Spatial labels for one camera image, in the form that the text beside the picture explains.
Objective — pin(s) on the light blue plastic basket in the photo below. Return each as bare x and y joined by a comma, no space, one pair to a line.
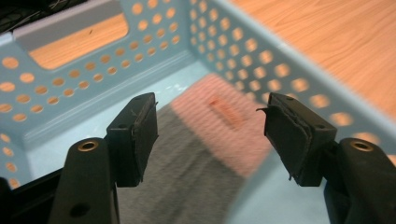
77,77

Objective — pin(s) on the grey knit glove pink cuff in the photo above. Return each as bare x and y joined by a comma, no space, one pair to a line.
193,149

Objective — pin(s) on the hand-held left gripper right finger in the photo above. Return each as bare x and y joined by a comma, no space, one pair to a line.
295,140

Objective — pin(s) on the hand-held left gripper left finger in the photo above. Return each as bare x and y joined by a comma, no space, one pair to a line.
137,140

